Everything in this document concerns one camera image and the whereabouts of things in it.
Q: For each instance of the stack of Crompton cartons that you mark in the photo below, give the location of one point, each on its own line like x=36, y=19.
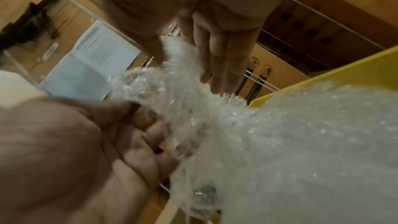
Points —
x=336, y=16

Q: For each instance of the bubble wrap sheet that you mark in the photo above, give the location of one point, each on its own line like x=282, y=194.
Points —
x=180, y=105

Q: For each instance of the bubble wrap bundle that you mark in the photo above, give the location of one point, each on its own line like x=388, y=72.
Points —
x=323, y=159

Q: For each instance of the white paper document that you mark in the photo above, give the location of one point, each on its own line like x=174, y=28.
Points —
x=93, y=65

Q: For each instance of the yellow plastic bin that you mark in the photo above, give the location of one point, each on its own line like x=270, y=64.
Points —
x=348, y=75

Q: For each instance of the person's left hand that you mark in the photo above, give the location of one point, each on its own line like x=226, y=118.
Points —
x=68, y=164

